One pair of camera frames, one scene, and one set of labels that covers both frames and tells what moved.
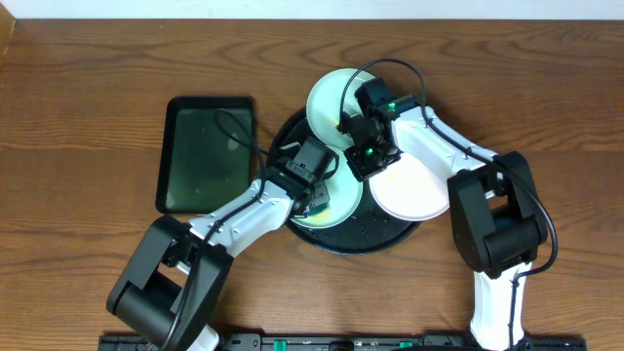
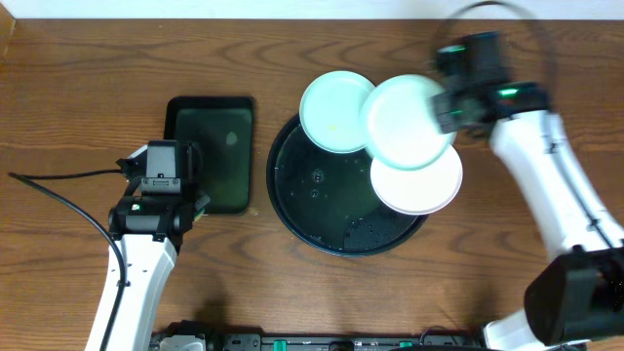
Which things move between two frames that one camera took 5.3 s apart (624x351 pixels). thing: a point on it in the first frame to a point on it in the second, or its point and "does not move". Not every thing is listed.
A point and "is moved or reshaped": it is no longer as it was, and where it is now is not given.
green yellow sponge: [321, 211] is moved or reshaped
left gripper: [319, 199] to [200, 201]
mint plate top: [325, 101] does not move
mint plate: [344, 190] is moved or reshaped
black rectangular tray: [207, 153] does not move
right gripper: [348, 125] to [444, 113]
